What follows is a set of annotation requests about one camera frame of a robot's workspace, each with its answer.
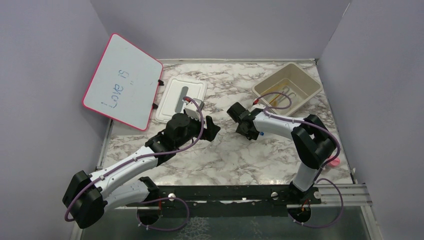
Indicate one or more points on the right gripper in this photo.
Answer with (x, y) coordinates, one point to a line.
(253, 135)

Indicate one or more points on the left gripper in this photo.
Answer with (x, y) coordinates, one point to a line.
(210, 132)

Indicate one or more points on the metal crucible tongs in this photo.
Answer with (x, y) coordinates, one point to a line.
(288, 96)

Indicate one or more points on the beige plastic bin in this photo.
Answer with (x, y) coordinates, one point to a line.
(299, 81)

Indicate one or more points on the yellow rubber tubing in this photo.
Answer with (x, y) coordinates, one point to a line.
(273, 98)

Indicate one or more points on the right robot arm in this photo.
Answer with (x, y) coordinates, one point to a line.
(313, 142)

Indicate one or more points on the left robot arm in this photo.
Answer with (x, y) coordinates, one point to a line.
(86, 196)

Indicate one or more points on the white plastic bin lid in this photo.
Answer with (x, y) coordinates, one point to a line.
(171, 101)

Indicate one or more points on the pink framed whiteboard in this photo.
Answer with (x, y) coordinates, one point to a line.
(124, 84)

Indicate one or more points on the pink capped bottle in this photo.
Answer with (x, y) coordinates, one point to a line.
(334, 163)

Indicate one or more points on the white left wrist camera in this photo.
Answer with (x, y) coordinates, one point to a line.
(193, 108)

